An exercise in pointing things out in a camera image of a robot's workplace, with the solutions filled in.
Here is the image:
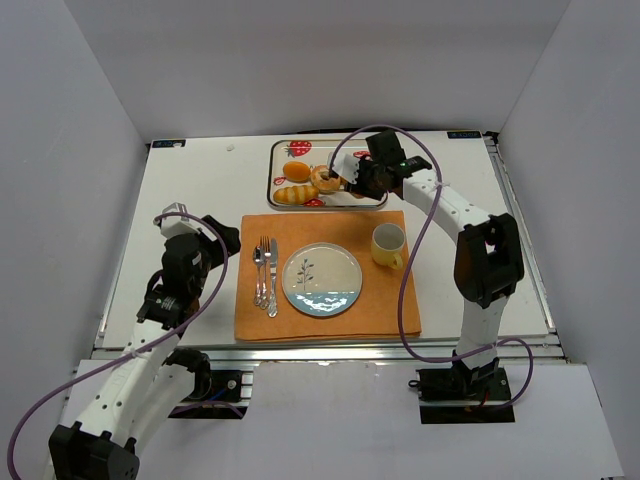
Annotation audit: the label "aluminium frame rail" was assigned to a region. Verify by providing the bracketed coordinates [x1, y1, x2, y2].
[89, 333, 567, 365]

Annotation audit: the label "silver spoon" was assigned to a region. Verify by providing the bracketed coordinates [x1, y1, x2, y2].
[253, 246, 263, 306]

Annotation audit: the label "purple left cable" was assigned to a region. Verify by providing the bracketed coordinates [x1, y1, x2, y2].
[7, 210, 230, 480]

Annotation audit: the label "yellow mug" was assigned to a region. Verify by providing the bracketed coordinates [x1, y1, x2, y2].
[371, 223, 405, 270]

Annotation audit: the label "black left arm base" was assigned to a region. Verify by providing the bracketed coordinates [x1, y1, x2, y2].
[163, 349, 249, 420]

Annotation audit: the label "blue label sticker right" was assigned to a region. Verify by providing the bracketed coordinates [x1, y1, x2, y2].
[447, 130, 483, 140]

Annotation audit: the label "blue label sticker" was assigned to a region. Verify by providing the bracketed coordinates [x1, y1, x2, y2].
[447, 130, 483, 140]
[151, 139, 186, 149]

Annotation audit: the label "purple cable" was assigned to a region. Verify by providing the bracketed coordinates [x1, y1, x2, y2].
[7, 210, 230, 480]
[330, 124, 535, 410]

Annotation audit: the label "sugared bagel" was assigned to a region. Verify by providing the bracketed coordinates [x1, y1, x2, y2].
[310, 165, 341, 194]

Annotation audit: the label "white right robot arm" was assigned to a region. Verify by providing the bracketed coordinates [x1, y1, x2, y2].
[327, 126, 524, 390]

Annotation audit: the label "round orange bun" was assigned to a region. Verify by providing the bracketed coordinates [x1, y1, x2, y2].
[283, 161, 311, 183]

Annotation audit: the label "striped long bread roll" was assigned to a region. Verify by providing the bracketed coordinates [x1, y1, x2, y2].
[273, 185, 320, 205]

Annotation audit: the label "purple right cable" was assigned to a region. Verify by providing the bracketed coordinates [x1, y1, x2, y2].
[330, 124, 535, 410]

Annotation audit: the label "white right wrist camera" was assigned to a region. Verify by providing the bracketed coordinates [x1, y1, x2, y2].
[329, 153, 360, 185]

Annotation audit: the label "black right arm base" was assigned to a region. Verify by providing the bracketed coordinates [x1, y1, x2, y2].
[408, 367, 516, 425]

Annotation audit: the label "strawberry print serving tray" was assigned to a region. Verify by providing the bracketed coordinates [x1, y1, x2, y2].
[267, 138, 388, 210]

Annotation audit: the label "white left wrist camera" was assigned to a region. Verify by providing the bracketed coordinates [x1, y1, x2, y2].
[154, 202, 199, 239]

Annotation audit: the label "blue label sticker left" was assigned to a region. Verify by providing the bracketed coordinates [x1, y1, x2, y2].
[151, 139, 186, 149]

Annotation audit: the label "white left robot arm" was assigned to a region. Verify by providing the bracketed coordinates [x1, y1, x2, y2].
[48, 208, 241, 479]

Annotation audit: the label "silver fork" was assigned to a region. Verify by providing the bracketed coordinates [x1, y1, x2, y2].
[259, 236, 271, 309]

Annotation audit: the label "stainless steel tongs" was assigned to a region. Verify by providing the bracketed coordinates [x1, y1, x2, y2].
[318, 170, 350, 194]

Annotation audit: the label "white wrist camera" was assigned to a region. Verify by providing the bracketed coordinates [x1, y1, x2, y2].
[154, 202, 199, 239]
[329, 153, 360, 185]

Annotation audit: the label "plate with leaf design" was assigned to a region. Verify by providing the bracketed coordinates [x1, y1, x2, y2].
[281, 242, 363, 318]

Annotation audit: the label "silver table knife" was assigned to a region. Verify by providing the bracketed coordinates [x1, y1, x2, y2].
[267, 238, 278, 318]

